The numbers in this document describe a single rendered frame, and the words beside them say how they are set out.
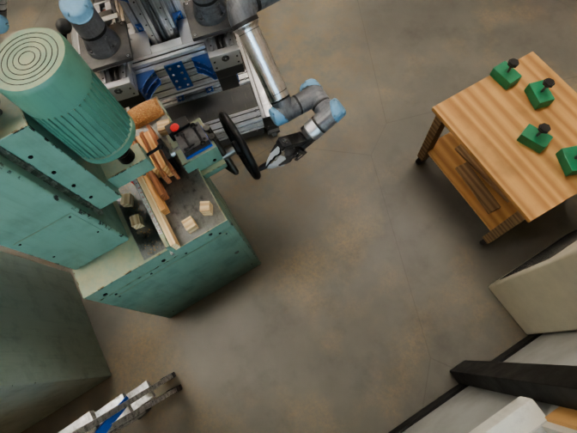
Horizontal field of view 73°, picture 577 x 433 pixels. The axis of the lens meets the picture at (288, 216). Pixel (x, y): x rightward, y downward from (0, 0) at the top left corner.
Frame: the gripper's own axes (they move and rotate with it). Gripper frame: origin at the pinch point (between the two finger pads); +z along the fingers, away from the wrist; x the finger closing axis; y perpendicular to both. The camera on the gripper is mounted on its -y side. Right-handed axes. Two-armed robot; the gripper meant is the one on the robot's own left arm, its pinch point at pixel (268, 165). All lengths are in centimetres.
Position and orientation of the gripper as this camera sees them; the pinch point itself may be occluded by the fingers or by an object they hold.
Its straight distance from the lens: 152.3
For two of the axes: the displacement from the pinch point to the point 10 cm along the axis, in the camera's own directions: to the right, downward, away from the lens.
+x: -5.0, -8.2, 2.7
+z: -7.4, 5.7, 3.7
